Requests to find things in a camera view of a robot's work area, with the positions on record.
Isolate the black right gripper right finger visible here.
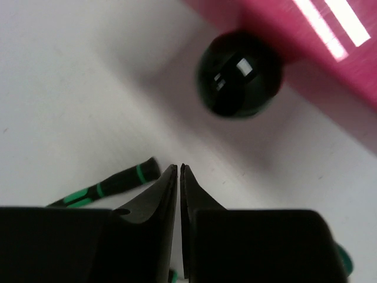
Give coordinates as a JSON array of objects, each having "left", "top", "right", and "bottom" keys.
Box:
[{"left": 180, "top": 164, "right": 349, "bottom": 282}]

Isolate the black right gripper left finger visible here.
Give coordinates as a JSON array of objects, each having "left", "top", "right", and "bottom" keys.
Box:
[{"left": 1, "top": 164, "right": 178, "bottom": 282}]

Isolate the small black green screwdriver centre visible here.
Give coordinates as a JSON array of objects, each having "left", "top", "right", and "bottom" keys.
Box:
[{"left": 47, "top": 157, "right": 161, "bottom": 208}]

